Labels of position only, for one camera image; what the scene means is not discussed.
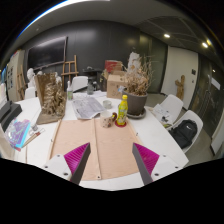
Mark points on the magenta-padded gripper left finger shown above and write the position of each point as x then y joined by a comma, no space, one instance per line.
60,166

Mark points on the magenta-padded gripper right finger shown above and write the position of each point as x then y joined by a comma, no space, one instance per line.
165,166

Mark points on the yellow drink bottle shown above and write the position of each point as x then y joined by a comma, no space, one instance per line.
122,111

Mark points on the black backpack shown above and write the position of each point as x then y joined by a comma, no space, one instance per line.
183,133

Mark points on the small jar with white lid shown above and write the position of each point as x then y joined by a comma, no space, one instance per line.
34,127

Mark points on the white paper sheet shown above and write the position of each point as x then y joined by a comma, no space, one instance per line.
160,111

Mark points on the grey plant saucer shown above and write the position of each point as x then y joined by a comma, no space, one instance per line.
140,116

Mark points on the white chair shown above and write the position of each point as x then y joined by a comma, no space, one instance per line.
80,83
173,105
195,118
30,93

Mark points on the flat round red coaster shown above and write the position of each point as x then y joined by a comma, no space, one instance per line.
120,126

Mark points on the grey newspaper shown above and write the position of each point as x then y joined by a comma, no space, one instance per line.
86,106

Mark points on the cream dotted mug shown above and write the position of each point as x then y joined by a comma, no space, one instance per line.
106,119

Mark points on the black flat box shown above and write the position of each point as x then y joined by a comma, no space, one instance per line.
12,116

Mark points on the dried plant in grey pot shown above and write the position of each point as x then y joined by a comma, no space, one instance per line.
135,103

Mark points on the clear bottle with green label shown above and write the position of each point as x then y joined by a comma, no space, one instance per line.
69,92

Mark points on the small glass jar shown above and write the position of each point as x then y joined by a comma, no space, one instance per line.
107,104

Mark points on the dark grey flat box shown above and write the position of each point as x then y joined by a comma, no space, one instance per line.
5,109

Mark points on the wooden figure sculpture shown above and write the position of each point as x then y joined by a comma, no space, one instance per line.
180,87

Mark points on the grey glass bottle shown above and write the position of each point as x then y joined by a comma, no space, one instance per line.
90,89

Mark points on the wooden easel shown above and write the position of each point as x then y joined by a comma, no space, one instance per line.
70,65
21,81

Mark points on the cardboard box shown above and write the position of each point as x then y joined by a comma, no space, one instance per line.
115,86

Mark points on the white plaster bust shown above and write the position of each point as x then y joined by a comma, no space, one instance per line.
30,76

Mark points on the red box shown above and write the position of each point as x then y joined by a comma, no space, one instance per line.
113,66

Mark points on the round ceiling spotlight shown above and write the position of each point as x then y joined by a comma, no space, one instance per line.
166,35
205,44

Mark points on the long ceiling light panel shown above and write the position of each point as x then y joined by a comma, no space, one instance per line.
76,1

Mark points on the dark wall screen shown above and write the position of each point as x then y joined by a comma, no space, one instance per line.
46,53

